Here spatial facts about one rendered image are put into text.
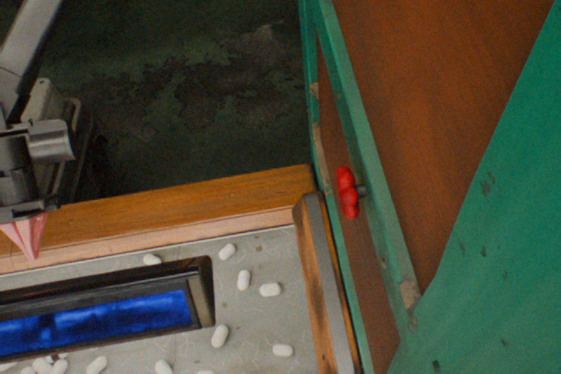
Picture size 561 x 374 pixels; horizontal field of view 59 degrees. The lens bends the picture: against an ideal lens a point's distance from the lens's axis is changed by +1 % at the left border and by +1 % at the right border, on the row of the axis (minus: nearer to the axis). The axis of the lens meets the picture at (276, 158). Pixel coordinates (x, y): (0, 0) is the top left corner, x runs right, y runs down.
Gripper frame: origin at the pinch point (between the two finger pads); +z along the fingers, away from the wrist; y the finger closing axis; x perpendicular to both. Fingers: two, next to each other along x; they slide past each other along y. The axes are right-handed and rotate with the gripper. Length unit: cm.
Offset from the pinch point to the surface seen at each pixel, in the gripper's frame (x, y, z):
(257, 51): 148, 38, -41
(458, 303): -61, 49, -9
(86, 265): 10.3, 3.4, 6.1
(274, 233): 10.6, 39.1, 6.0
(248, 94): 132, 32, -23
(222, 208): 12.4, 30.0, 0.0
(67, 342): -29.3, 17.5, 3.1
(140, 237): 10.9, 14.2, 2.7
